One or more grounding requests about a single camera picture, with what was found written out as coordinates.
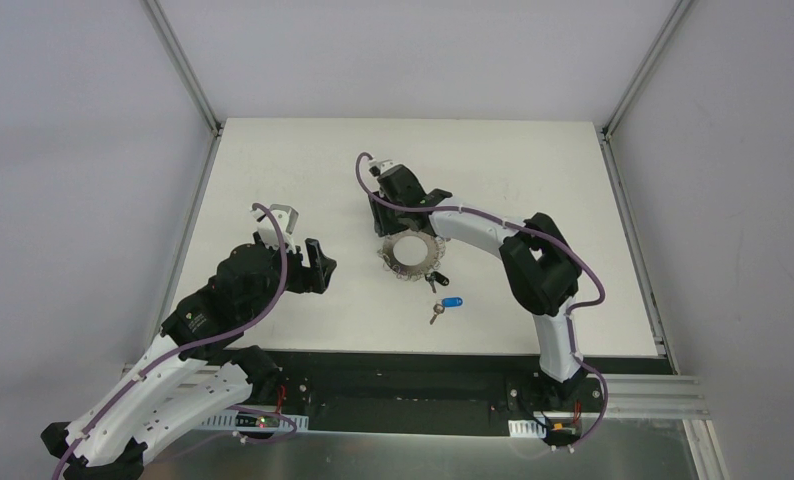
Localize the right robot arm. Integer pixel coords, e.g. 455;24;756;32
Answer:
366;158;587;410

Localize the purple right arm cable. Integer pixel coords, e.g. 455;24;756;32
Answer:
355;152;612;453

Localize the blue key tag loose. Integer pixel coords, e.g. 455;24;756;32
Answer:
440;297;463;309

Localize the aluminium frame post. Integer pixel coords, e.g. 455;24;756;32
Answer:
141;0;223;138
601;0;697;141

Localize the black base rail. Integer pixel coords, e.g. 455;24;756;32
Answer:
171;349;607;437

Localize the white cable duct right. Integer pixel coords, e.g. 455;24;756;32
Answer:
508;420;547;439

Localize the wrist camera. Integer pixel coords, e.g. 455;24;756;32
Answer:
368;159;395;178
251;203;299;253

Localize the round metal key ring plate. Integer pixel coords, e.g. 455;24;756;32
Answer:
377;230;445;281

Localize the aluminium rail right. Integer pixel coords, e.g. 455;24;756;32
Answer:
605;374;710;420

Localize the black key tag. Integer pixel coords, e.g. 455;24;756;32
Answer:
424;271;450;293

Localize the aluminium frame post left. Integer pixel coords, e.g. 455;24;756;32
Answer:
141;0;223;138

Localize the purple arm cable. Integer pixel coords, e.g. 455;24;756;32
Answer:
49;201;299;480
355;152;612;453

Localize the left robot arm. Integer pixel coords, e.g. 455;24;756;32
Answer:
41;238;337;479

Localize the white cable duct left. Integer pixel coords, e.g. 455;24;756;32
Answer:
194;410;309;433

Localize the silver key on loose tag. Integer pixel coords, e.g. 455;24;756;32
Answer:
429;303;446;325

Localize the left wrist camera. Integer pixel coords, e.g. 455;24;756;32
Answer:
251;203;299;253

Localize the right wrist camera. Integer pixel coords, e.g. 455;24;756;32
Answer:
368;159;395;178

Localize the white cable duct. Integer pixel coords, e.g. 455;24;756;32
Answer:
508;420;547;439
194;410;309;433

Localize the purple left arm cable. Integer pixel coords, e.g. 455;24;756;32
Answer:
49;201;299;480

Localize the aluminium frame post right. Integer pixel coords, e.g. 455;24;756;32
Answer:
601;0;697;141

